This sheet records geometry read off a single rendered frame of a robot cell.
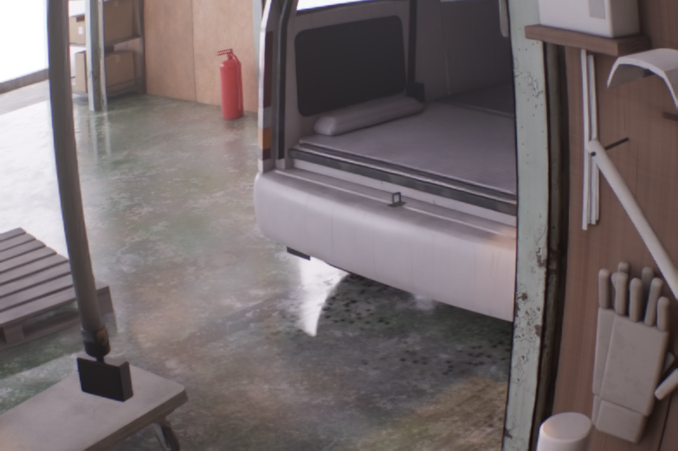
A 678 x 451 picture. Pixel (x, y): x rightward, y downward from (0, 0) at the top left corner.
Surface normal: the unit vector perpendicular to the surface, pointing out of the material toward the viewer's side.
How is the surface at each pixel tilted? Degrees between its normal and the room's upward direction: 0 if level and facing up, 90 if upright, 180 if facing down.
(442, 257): 86
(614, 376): 90
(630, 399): 90
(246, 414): 0
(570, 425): 0
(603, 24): 90
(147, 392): 0
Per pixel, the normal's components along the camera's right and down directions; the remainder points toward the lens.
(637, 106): -0.73, 0.25
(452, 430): -0.06, -0.95
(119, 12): 0.66, 0.20
